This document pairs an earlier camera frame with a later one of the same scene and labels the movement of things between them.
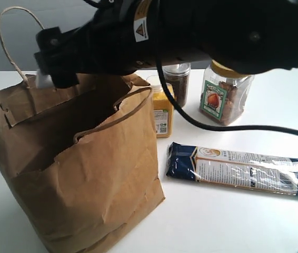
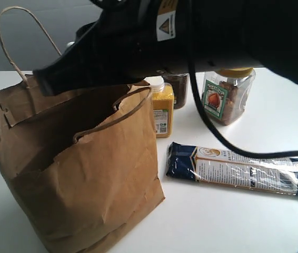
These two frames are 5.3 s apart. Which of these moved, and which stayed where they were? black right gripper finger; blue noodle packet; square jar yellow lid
Moved: black right gripper finger
Stayed: blue noodle packet; square jar yellow lid
